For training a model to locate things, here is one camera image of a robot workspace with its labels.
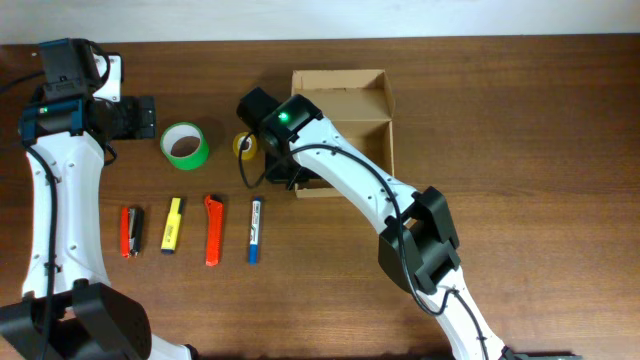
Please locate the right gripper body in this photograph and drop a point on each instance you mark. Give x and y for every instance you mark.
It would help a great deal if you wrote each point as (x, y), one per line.
(285, 169)

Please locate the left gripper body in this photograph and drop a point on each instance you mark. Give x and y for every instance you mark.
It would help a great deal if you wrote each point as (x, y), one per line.
(130, 125)

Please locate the small yellow tape roll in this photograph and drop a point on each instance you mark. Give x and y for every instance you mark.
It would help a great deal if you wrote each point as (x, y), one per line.
(245, 146)

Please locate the blue whiteboard marker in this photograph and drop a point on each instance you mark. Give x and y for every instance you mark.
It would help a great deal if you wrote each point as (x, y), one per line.
(255, 231)

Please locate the orange utility knife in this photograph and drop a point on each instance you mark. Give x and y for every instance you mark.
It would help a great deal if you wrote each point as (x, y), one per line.
(215, 212)

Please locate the green tape roll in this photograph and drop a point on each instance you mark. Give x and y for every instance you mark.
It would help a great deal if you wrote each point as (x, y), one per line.
(176, 134)

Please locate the brown cardboard box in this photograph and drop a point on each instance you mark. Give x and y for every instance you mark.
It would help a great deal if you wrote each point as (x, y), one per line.
(359, 103)

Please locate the yellow highlighter marker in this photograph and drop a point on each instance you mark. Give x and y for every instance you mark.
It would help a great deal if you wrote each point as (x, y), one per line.
(172, 227)

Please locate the red black stapler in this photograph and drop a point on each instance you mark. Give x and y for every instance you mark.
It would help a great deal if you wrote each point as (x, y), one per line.
(131, 231)

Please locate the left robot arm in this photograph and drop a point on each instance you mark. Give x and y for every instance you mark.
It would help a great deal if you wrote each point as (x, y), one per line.
(68, 308)

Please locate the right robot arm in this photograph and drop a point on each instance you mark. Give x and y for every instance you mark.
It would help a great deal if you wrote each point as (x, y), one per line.
(418, 240)

